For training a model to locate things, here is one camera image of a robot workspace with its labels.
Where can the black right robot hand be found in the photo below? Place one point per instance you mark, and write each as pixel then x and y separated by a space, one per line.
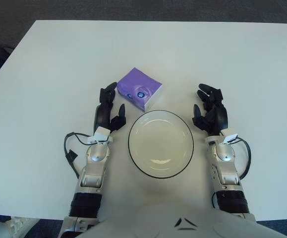
pixel 217 114

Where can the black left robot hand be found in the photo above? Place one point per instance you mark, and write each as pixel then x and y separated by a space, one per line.
pixel 103 114

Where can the purple tissue paper pack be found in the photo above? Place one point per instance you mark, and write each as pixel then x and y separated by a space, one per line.
pixel 138 86

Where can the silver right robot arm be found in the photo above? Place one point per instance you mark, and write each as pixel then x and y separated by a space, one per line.
pixel 226 168

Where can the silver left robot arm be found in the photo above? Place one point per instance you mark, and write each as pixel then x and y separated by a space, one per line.
pixel 93 168

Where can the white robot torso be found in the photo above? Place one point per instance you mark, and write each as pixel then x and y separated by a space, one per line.
pixel 158 218

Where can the white patterned cloth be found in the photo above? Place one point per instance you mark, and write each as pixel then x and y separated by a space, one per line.
pixel 21 224

